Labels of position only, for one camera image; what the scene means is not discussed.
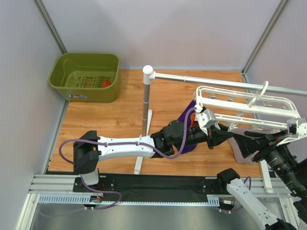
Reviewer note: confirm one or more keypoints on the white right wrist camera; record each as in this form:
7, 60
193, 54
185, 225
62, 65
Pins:
296, 129

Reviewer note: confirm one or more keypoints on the white and grey drying rack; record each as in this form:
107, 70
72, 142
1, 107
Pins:
145, 105

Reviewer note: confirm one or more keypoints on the purple cloth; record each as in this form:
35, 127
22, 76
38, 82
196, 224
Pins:
187, 114

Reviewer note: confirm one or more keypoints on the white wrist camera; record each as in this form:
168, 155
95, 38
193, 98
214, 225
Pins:
205, 118
296, 129

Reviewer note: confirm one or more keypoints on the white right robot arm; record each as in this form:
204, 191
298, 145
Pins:
230, 180

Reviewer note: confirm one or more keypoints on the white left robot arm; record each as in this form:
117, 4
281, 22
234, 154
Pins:
89, 149

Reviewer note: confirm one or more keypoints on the green plastic laundry basket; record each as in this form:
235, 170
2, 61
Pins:
78, 77

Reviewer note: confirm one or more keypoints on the aluminium mounting rail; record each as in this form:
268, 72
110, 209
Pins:
68, 189

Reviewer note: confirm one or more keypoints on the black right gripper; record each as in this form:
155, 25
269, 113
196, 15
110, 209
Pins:
257, 148

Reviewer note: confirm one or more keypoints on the white clip sock hanger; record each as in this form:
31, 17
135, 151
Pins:
229, 106

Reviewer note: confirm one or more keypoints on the orange sock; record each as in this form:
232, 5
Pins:
106, 83
193, 120

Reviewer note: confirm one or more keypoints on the pale lilac hanging cloth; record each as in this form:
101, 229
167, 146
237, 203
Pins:
235, 147

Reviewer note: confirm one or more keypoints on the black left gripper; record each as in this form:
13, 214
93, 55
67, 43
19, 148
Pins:
211, 137

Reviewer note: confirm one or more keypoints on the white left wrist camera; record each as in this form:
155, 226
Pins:
205, 118

